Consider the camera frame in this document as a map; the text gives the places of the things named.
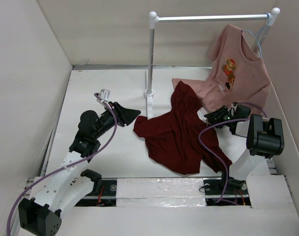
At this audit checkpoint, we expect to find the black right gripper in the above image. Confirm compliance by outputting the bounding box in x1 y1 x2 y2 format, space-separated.
204 105 236 128

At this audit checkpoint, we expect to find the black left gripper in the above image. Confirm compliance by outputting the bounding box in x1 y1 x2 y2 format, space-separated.
93 101 140 139

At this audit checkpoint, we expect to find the dark red t shirt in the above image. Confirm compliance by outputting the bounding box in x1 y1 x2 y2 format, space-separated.
134 82 232 175

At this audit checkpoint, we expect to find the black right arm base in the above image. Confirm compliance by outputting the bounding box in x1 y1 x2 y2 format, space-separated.
199 173 251 206

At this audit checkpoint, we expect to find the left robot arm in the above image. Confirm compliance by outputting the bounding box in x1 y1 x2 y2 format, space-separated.
18 101 141 236

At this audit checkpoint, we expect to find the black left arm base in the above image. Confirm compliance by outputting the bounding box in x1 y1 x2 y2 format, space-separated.
75 169 117 207

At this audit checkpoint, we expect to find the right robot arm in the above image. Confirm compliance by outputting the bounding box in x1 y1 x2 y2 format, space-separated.
204 103 285 193

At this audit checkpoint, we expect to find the pink printed t shirt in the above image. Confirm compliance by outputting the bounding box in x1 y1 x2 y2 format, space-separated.
172 24 271 115

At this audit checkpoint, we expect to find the white metal clothes rack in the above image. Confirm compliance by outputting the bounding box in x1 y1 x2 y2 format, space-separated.
144 7 280 118

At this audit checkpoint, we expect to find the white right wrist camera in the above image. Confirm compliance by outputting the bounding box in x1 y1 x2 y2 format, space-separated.
230 102 238 115

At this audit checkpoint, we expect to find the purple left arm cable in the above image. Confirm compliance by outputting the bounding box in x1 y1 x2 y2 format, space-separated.
6 92 118 236

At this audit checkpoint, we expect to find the blue wire hanger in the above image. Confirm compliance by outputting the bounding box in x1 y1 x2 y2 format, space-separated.
243 13 272 58

